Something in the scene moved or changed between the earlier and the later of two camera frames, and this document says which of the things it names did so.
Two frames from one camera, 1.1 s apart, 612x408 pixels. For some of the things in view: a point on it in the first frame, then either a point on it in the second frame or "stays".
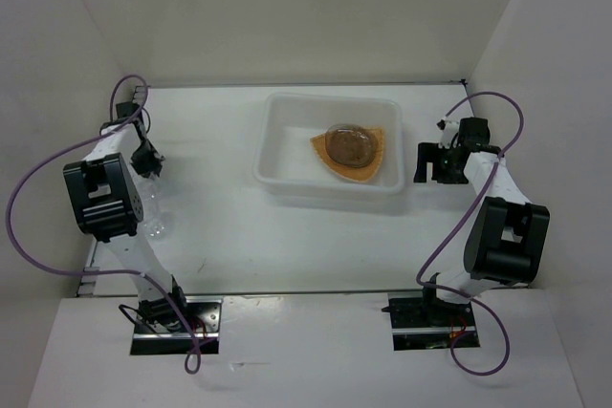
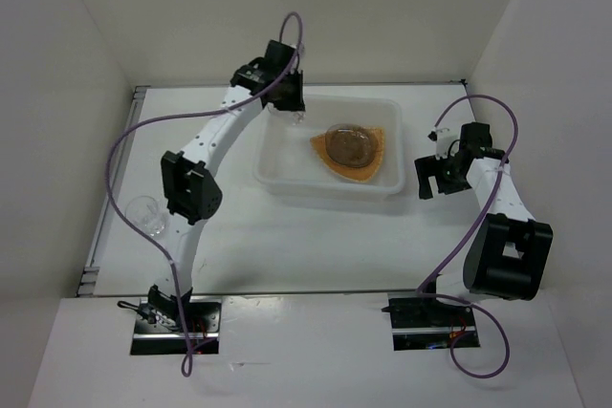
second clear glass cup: x=154 y=224 stays
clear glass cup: x=149 y=188 → x=295 y=117
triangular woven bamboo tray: x=361 y=173 stays
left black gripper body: x=145 y=159 → x=290 y=97
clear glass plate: x=349 y=144 stays
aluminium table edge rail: x=279 y=289 stays
